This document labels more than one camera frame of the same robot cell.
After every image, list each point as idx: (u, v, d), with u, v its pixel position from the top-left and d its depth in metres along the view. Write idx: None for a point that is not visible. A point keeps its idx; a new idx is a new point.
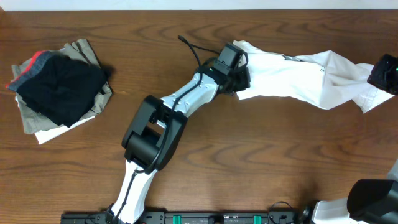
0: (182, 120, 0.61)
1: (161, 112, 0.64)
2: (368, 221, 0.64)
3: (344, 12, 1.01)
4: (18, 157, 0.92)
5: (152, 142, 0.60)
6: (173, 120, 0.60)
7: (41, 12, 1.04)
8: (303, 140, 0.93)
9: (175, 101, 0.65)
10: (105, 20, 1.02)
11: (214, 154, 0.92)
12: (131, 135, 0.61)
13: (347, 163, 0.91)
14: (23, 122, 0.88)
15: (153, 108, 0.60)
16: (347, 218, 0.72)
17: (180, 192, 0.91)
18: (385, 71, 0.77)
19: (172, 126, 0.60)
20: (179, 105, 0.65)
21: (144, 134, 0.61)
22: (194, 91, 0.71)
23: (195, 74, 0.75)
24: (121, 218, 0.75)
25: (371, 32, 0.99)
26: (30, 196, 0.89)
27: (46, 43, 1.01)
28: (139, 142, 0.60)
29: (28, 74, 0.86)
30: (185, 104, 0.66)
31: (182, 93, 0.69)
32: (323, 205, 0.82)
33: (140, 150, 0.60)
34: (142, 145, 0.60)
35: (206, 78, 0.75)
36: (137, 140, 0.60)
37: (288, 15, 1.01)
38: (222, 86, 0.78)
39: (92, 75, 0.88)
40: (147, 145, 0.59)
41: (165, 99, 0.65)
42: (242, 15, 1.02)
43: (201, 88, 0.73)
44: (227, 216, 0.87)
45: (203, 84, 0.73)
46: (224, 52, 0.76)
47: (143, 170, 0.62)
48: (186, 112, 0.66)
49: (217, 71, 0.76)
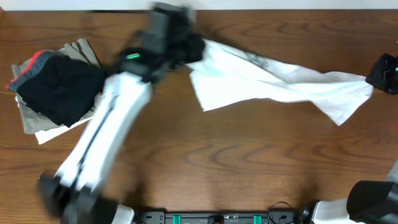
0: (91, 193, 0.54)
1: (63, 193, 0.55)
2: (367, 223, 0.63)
3: (344, 12, 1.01)
4: (18, 157, 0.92)
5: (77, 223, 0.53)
6: (82, 194, 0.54)
7: (41, 12, 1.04)
8: (303, 140, 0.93)
9: (79, 168, 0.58)
10: (105, 20, 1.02)
11: (214, 154, 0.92)
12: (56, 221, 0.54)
13: (347, 163, 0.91)
14: (24, 122, 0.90)
15: (53, 187, 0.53)
16: (347, 219, 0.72)
17: (180, 192, 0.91)
18: (385, 71, 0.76)
19: (79, 203, 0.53)
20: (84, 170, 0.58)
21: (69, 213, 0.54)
22: (106, 122, 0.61)
23: (115, 79, 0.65)
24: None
25: (371, 32, 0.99)
26: (30, 196, 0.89)
27: (45, 43, 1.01)
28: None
29: (28, 74, 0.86)
30: (88, 162, 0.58)
31: (84, 148, 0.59)
32: (323, 205, 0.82)
33: None
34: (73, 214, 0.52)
35: (129, 73, 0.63)
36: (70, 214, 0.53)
37: (288, 15, 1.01)
38: (158, 71, 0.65)
39: (92, 75, 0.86)
40: None
41: (64, 174, 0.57)
42: (242, 15, 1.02)
43: (115, 101, 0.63)
44: (227, 216, 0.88)
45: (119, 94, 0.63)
46: (153, 23, 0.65)
47: None
48: (89, 174, 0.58)
49: (147, 48, 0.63)
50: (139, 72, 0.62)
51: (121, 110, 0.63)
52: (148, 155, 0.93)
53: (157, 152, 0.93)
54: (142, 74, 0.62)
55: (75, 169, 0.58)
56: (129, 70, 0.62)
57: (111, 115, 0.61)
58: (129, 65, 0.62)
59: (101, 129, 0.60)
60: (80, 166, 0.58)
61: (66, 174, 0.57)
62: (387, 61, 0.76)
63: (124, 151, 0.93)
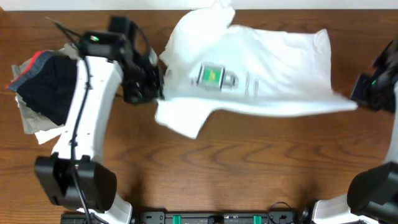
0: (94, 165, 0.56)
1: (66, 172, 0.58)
2: (370, 214, 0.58)
3: (339, 11, 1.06)
4: (17, 157, 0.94)
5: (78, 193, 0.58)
6: (79, 172, 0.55)
7: (44, 12, 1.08)
8: (302, 139, 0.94)
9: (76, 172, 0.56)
10: (105, 20, 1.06)
11: (214, 154, 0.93)
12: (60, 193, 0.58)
13: (347, 163, 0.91)
14: (24, 122, 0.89)
15: (49, 172, 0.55)
16: (348, 214, 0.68)
17: (180, 192, 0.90)
18: (365, 88, 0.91)
19: (82, 177, 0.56)
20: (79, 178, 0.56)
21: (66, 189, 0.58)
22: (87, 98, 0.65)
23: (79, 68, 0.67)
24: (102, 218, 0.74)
25: (368, 32, 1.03)
26: (30, 195, 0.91)
27: (46, 44, 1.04)
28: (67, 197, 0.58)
29: (28, 74, 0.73)
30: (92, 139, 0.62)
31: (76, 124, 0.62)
32: (321, 204, 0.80)
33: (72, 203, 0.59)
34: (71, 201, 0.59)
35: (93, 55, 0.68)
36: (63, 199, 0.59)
37: (283, 15, 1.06)
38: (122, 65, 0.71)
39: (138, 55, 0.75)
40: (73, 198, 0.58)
41: (64, 150, 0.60)
42: (240, 15, 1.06)
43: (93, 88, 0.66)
44: (227, 216, 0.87)
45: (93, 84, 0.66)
46: (96, 46, 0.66)
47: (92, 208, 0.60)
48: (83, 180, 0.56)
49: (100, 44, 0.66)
50: (105, 53, 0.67)
51: (99, 85, 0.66)
52: (147, 155, 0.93)
53: (156, 152, 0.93)
54: (107, 54, 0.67)
55: (69, 147, 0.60)
56: (94, 51, 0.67)
57: (94, 82, 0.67)
58: (92, 46, 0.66)
59: (86, 97, 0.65)
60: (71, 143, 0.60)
61: (64, 149, 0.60)
62: (364, 82, 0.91)
63: (124, 151, 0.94)
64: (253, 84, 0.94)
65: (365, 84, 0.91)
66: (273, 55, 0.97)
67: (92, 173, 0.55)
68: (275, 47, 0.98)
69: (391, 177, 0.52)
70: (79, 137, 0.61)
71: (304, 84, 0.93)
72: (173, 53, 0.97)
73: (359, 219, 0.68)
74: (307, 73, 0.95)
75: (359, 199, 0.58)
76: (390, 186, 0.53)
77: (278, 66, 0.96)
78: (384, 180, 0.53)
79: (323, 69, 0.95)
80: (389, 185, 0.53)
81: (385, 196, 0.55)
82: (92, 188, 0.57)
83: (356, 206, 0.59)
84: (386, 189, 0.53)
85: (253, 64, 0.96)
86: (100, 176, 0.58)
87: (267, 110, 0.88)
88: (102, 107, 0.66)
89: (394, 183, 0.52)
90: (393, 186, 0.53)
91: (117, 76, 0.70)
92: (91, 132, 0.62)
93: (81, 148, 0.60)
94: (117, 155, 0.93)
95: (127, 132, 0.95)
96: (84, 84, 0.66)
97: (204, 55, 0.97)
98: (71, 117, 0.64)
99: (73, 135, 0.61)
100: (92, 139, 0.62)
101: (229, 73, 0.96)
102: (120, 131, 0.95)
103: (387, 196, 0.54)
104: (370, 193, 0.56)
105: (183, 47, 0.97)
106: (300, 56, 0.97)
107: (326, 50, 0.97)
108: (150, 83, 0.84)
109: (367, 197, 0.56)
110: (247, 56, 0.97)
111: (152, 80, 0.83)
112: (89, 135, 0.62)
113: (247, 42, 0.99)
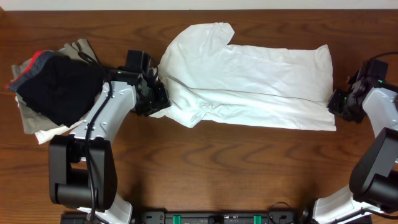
0: (104, 146, 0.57)
1: (74, 156, 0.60)
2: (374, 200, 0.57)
3: (338, 11, 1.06)
4: (17, 157, 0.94)
5: (82, 184, 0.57)
6: (92, 149, 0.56)
7: (44, 12, 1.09)
8: (303, 140, 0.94)
9: (87, 157, 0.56)
10: (105, 20, 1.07)
11: (214, 154, 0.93)
12: (64, 184, 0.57)
13: (347, 163, 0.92)
14: (23, 123, 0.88)
15: (63, 147, 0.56)
16: (350, 203, 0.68)
17: (180, 192, 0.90)
18: (340, 101, 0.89)
19: (94, 155, 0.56)
20: (91, 162, 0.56)
21: (71, 180, 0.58)
22: (107, 106, 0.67)
23: (104, 85, 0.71)
24: (101, 218, 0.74)
25: (367, 32, 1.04)
26: (30, 196, 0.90)
27: (46, 44, 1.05)
28: (71, 190, 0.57)
29: (28, 74, 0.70)
30: (100, 126, 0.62)
31: (93, 114, 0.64)
32: (321, 201, 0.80)
33: (74, 196, 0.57)
34: (74, 190, 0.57)
35: (117, 82, 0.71)
36: (66, 188, 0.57)
37: (283, 14, 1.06)
38: (138, 87, 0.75)
39: (143, 84, 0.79)
40: (78, 188, 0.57)
41: (78, 133, 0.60)
42: (240, 15, 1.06)
43: (115, 97, 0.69)
44: (227, 216, 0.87)
45: (115, 93, 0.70)
46: (120, 79, 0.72)
47: (97, 205, 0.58)
48: (95, 162, 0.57)
49: (127, 73, 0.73)
50: (130, 82, 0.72)
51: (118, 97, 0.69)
52: (148, 155, 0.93)
53: (156, 152, 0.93)
54: (131, 82, 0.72)
55: (85, 132, 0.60)
56: (122, 80, 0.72)
57: (115, 94, 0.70)
58: (120, 77, 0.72)
59: (107, 103, 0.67)
60: (89, 129, 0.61)
61: (79, 132, 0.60)
62: (339, 95, 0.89)
63: (124, 151, 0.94)
64: (250, 106, 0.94)
65: (340, 97, 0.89)
66: (273, 76, 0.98)
67: (105, 149, 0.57)
68: (272, 63, 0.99)
69: (388, 141, 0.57)
70: (96, 124, 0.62)
71: (303, 106, 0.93)
72: (169, 68, 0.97)
73: (362, 208, 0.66)
74: (308, 92, 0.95)
75: (362, 180, 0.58)
76: (390, 153, 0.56)
77: (278, 87, 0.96)
78: (382, 145, 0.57)
79: (321, 87, 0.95)
80: (387, 152, 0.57)
81: (387, 166, 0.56)
82: (101, 170, 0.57)
83: (357, 192, 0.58)
84: (386, 156, 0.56)
85: (252, 88, 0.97)
86: (109, 159, 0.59)
87: (267, 124, 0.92)
88: (118, 111, 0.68)
89: (392, 149, 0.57)
90: (392, 152, 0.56)
91: (132, 99, 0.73)
92: (105, 124, 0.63)
93: (95, 130, 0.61)
94: (117, 155, 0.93)
95: (127, 131, 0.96)
96: (104, 95, 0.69)
97: (203, 75, 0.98)
98: (89, 114, 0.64)
99: (91, 122, 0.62)
100: (107, 128, 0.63)
101: (226, 104, 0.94)
102: (120, 131, 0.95)
103: (389, 165, 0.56)
104: (372, 164, 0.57)
105: (181, 63, 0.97)
106: (301, 73, 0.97)
107: (328, 66, 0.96)
108: (158, 99, 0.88)
109: (370, 172, 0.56)
110: (242, 78, 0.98)
111: (160, 93, 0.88)
112: (106, 125, 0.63)
113: (247, 65, 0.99)
